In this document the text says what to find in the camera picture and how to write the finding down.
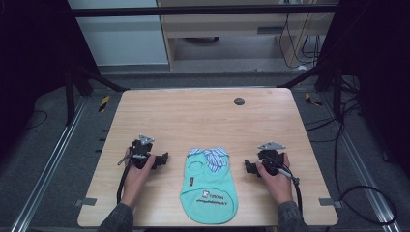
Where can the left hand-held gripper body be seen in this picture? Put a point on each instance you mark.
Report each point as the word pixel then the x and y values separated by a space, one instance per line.
pixel 141 151

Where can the light wooden desk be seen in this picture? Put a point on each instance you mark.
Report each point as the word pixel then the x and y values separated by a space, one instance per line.
pixel 225 22

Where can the yellow black striped tape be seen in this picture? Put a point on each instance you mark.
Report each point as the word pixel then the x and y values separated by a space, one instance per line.
pixel 104 103
pixel 311 100

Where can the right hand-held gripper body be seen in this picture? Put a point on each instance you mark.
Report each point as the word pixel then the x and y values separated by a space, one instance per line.
pixel 272 158

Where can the black horizontal frame bar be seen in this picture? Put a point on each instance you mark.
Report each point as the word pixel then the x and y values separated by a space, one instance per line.
pixel 193 11

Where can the aluminium floor rail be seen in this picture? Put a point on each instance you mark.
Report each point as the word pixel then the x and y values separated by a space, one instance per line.
pixel 364 170
pixel 48 170

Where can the black curtain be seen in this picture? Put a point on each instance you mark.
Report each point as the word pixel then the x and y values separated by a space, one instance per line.
pixel 29 64
pixel 380 64

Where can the person's right hand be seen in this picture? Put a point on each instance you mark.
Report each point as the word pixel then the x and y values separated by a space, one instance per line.
pixel 278 188

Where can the person's left hand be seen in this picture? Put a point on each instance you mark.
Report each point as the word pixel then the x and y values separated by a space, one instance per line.
pixel 133 183

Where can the grey round table grommet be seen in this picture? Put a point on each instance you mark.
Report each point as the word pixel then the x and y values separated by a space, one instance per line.
pixel 239 101

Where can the white cabinet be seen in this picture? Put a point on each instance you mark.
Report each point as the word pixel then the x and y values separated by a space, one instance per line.
pixel 122 38

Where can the black metal stand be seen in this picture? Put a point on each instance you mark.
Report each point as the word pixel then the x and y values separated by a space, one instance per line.
pixel 337 93
pixel 70 96

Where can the grey table bracket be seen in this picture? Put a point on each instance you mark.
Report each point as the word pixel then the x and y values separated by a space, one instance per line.
pixel 328 202
pixel 86 201

